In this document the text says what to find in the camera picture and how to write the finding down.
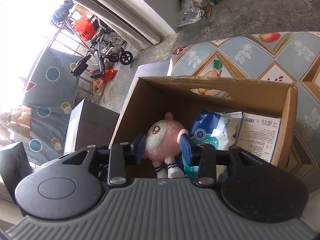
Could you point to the blue patterned cushion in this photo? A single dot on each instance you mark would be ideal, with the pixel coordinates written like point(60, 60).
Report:
point(51, 96)

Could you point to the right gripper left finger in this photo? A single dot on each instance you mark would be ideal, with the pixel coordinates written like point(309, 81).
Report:
point(122, 155)

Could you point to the red plastic bag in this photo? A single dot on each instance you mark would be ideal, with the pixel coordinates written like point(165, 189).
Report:
point(85, 28)

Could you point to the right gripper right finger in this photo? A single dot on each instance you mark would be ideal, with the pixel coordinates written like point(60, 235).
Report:
point(202, 155)

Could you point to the pink plush toy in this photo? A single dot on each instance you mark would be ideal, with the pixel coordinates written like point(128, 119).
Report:
point(163, 147)

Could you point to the clear plastic trash bag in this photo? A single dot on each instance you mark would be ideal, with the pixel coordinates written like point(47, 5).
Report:
point(191, 11)

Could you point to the grey curtain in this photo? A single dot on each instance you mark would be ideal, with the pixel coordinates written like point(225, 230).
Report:
point(134, 20)

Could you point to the patterned floor mat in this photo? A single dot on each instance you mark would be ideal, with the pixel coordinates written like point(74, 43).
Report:
point(289, 57)

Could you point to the white paper box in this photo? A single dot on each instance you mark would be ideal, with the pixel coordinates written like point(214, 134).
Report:
point(258, 135)

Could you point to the brown cardboard box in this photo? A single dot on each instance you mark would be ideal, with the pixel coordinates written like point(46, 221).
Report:
point(150, 98)

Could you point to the blue white wipes pack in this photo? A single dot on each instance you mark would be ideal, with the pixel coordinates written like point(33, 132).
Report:
point(217, 129)

